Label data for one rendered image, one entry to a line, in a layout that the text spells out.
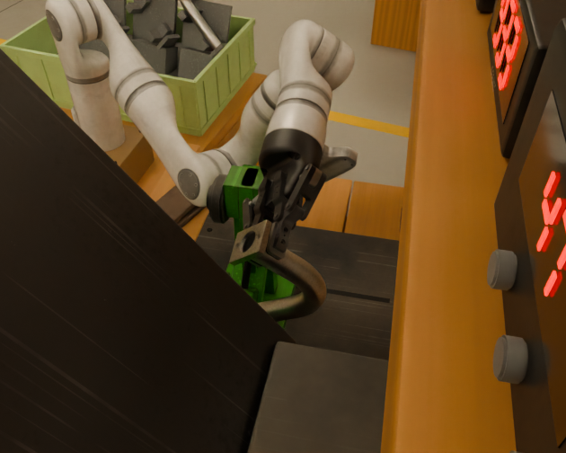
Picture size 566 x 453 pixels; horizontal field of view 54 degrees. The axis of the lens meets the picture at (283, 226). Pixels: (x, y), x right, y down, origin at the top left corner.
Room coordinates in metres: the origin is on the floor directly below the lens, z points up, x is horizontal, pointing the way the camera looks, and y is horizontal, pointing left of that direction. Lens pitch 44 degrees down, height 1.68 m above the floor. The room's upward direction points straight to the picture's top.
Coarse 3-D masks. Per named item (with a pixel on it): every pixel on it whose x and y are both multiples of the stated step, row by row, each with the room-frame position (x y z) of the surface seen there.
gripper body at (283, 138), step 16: (272, 144) 0.55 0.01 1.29; (288, 144) 0.54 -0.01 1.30; (304, 144) 0.55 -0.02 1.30; (272, 160) 0.54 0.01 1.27; (288, 160) 0.53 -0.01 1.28; (304, 160) 0.53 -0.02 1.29; (320, 160) 0.55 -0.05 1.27; (272, 176) 0.53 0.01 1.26; (288, 176) 0.51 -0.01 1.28; (272, 192) 0.51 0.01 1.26; (288, 192) 0.49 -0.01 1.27; (272, 208) 0.50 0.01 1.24
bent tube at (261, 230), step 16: (256, 224) 0.45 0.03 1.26; (240, 240) 0.44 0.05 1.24; (256, 240) 0.42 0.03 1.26; (240, 256) 0.42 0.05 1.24; (256, 256) 0.41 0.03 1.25; (288, 256) 0.43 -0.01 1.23; (288, 272) 0.42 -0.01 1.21; (304, 272) 0.42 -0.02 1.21; (304, 288) 0.42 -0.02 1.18; (320, 288) 0.43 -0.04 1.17; (272, 304) 0.47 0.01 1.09; (288, 304) 0.46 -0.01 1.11; (304, 304) 0.44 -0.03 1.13; (320, 304) 0.43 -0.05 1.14
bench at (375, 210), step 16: (320, 192) 0.95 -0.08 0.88; (336, 192) 0.95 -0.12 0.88; (352, 192) 0.95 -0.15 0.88; (368, 192) 0.95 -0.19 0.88; (384, 192) 0.95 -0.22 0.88; (400, 192) 0.95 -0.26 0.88; (320, 208) 0.90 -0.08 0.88; (336, 208) 0.90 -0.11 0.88; (352, 208) 0.90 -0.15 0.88; (368, 208) 0.90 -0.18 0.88; (384, 208) 0.90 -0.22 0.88; (400, 208) 0.90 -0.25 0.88; (304, 224) 0.85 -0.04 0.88; (320, 224) 0.85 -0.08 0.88; (336, 224) 0.85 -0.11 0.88; (352, 224) 0.85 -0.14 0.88; (368, 224) 0.85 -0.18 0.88; (384, 224) 0.85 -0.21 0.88
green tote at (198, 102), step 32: (128, 0) 1.82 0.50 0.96; (32, 32) 1.62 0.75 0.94; (128, 32) 1.82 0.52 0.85; (32, 64) 1.47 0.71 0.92; (224, 64) 1.47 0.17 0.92; (256, 64) 1.68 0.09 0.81; (64, 96) 1.44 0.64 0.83; (192, 96) 1.30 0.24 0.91; (224, 96) 1.45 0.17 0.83; (192, 128) 1.30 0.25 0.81
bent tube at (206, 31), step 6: (180, 0) 1.61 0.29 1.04; (186, 0) 1.60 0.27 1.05; (186, 6) 1.59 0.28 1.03; (192, 6) 1.59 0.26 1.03; (186, 12) 1.59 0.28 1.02; (192, 12) 1.58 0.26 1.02; (198, 12) 1.58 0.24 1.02; (192, 18) 1.57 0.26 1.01; (198, 18) 1.57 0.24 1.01; (198, 24) 1.56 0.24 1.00; (204, 24) 1.55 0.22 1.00; (204, 30) 1.54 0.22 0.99; (210, 30) 1.55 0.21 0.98; (204, 36) 1.54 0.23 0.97; (210, 36) 1.53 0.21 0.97; (216, 36) 1.54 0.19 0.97; (210, 42) 1.52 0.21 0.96; (216, 42) 1.52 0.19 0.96
